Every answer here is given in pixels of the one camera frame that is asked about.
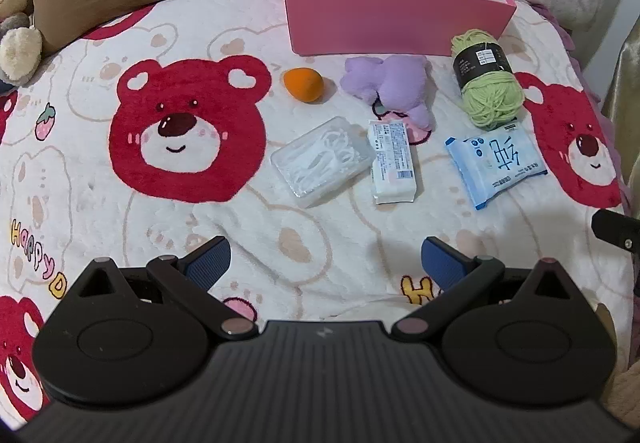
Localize bear printed blanket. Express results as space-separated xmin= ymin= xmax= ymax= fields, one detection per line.
xmin=0 ymin=0 xmax=636 ymax=429

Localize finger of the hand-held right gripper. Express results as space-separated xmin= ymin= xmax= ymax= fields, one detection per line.
xmin=591 ymin=209 xmax=640 ymax=250

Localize blue tissue pack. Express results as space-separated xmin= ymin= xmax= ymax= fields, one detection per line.
xmin=446 ymin=128 xmax=549 ymax=211

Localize clear floss pick box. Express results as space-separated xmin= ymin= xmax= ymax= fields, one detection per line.
xmin=270 ymin=118 xmax=375 ymax=209

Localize white wipes packet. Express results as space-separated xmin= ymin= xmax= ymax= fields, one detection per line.
xmin=368 ymin=119 xmax=419 ymax=205

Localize purple plush toy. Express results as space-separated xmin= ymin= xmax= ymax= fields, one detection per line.
xmin=340 ymin=55 xmax=435 ymax=145

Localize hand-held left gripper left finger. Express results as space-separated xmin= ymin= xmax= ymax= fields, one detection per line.
xmin=65 ymin=237 xmax=260 ymax=340

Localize orange makeup sponge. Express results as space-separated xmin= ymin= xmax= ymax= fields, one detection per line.
xmin=283 ymin=67 xmax=324 ymax=104

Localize green yarn ball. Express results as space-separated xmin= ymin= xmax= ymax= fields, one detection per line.
xmin=451 ymin=29 xmax=525 ymax=131

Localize gold curtain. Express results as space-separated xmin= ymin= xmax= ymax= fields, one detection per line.
xmin=600 ymin=8 xmax=640 ymax=218

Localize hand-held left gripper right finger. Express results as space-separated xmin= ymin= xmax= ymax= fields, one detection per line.
xmin=391 ymin=237 xmax=576 ymax=343

